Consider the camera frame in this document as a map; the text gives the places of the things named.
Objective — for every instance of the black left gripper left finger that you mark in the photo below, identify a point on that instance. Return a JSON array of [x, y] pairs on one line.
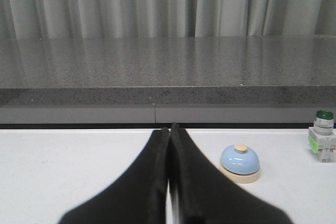
[[137, 196]]

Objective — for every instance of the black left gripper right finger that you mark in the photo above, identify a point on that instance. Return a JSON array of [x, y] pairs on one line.
[[201, 194]]

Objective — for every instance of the light blue service bell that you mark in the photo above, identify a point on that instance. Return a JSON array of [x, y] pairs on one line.
[[240, 164]]

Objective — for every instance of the grey stone counter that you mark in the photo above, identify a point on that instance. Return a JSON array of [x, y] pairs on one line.
[[243, 81]]

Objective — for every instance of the grey curtain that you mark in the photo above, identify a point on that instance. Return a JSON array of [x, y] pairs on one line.
[[22, 19]]

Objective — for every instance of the green push button switch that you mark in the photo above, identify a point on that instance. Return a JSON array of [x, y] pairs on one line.
[[321, 137]]

